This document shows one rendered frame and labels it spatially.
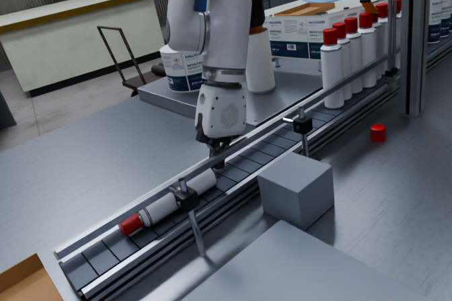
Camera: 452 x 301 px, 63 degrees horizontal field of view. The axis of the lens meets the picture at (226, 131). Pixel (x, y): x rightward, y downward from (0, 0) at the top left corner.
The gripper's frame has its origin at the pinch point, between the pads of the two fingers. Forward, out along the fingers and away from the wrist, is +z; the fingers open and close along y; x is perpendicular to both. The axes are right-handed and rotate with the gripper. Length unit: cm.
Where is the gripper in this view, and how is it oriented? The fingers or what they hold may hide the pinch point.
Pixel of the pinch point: (216, 158)
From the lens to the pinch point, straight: 76.5
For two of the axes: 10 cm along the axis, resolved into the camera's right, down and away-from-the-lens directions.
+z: -0.8, 9.7, 2.3
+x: -6.4, -2.3, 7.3
